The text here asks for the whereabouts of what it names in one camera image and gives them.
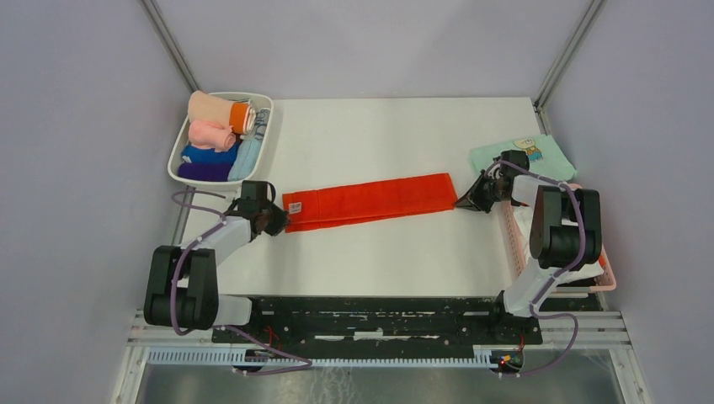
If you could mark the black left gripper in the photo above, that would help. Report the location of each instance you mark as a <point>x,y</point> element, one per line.
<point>279,221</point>

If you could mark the left aluminium frame post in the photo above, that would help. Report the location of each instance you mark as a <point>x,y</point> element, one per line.
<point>155,17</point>

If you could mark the front aluminium rail frame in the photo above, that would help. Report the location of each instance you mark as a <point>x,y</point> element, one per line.
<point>601,367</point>

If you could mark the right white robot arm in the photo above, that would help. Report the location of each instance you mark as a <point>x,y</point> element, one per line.
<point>565,230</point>

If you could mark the pink panda towel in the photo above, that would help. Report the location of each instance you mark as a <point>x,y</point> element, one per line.
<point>208,135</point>

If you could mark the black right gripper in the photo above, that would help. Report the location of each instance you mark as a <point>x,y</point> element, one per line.
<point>472,199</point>

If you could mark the orange cloth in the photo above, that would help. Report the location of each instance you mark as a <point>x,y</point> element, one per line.
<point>346,205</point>

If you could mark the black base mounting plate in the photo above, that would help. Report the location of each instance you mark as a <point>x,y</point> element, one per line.
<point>385,328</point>

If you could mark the white folded towel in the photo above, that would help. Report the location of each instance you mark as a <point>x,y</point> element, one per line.
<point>519,221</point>

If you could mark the light blue rolled towel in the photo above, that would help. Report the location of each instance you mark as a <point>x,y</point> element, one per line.
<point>249,149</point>

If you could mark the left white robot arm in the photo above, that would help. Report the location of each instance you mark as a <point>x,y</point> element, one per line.
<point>182,289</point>

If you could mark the pink perforated plastic basket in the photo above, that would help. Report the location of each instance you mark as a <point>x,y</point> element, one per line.
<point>604,283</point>

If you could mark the green cartoon bear cloth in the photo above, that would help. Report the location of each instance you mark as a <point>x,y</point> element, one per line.
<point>545,156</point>

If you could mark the aluminium corner frame post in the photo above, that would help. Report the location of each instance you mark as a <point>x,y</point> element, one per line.
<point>563,60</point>

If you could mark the purple rolled towel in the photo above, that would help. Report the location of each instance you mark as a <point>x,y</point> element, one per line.
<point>207,172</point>

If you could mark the peach orange rolled towel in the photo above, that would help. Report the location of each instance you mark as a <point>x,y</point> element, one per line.
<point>240,114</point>

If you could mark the white plastic tray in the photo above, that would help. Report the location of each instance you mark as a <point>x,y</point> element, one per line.
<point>260,101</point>

